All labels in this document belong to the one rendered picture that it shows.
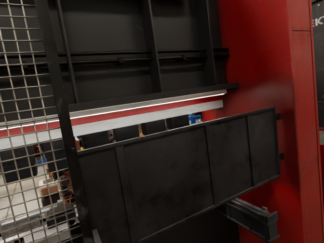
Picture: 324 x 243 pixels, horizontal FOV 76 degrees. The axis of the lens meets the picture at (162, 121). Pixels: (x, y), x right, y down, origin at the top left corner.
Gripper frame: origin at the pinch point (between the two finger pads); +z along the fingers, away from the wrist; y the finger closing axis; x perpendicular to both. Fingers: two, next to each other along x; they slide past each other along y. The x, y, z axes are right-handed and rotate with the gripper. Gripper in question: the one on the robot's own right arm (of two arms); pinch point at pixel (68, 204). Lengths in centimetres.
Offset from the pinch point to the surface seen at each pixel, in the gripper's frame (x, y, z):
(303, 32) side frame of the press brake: 112, 146, -61
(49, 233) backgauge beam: -24, 67, -2
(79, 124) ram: 4, 56, -48
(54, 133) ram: -9, 53, -46
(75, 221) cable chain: -16, 79, -4
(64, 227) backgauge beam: -18, 69, -2
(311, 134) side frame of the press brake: 113, 131, -1
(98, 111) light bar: 7, 79, -49
